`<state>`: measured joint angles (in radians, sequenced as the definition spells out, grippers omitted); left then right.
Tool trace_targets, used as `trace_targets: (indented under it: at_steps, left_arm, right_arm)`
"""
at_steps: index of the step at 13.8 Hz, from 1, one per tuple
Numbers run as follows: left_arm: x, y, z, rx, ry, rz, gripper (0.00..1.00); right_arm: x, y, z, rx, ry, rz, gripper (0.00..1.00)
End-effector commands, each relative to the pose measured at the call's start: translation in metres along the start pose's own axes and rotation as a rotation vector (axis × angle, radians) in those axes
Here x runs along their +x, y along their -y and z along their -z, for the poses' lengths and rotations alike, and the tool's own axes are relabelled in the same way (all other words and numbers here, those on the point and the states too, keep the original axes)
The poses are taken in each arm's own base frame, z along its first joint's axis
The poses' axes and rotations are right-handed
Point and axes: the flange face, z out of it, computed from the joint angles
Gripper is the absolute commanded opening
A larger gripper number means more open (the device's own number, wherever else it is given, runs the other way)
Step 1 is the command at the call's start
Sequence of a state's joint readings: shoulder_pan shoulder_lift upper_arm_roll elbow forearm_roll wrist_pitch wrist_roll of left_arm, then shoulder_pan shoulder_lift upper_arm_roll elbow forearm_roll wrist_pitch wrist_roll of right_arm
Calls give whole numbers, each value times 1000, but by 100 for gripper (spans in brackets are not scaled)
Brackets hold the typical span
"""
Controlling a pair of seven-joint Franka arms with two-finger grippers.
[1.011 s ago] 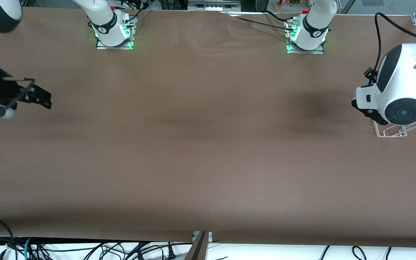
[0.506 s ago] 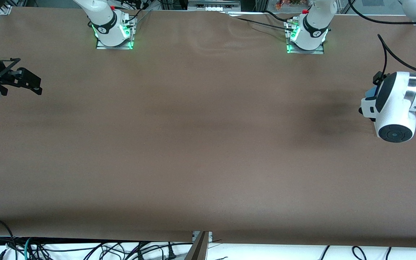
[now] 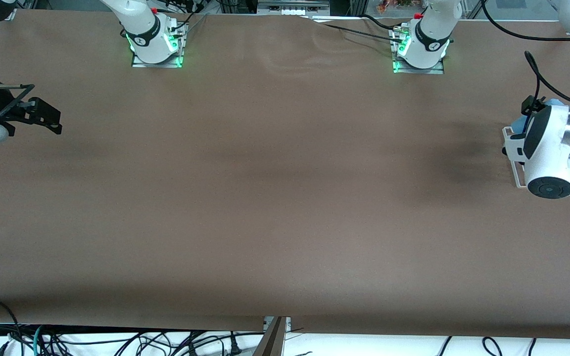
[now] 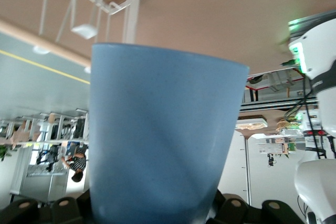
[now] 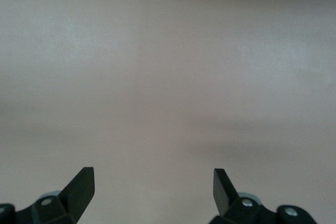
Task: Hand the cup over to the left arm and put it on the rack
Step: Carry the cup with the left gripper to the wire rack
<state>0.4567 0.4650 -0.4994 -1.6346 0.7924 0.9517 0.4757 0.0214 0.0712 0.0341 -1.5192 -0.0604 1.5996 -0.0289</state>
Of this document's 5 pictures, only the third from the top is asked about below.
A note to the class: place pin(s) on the brown table support post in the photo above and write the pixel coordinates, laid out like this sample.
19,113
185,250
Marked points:
271,341

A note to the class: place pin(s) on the aluminium frame rail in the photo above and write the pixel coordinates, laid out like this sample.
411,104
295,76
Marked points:
292,4

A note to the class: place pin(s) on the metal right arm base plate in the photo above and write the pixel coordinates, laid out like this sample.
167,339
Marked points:
156,65

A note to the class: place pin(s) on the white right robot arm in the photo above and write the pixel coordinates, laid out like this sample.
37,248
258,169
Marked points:
141,29

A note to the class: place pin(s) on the white power strip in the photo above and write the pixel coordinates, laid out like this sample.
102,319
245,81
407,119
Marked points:
292,12

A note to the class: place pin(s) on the orange decorative plant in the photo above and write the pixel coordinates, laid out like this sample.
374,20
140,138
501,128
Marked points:
394,5

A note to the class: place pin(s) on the blue plastic cup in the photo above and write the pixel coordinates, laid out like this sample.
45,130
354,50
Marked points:
518,123

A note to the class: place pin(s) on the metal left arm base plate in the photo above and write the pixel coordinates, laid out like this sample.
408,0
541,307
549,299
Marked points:
418,71

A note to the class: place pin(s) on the small metal table bracket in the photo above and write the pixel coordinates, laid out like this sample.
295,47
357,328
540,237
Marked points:
287,324

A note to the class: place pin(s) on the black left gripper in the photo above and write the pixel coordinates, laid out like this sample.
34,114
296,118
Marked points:
527,104

